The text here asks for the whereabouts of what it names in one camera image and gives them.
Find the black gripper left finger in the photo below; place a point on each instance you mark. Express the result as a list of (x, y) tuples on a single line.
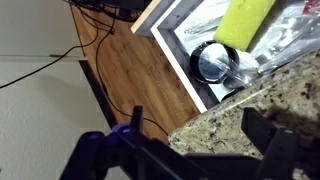
[(100, 156)]

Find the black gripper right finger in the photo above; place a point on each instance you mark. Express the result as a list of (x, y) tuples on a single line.
[(283, 153)]

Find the yellow-green sponge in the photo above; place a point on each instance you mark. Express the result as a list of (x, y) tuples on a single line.
[(243, 23)]

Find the wooden drawer white interior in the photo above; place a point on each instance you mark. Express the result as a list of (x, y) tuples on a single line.
[(173, 50)]

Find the clear bagged cutlery pile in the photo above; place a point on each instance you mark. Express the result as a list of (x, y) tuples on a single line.
[(286, 36)]

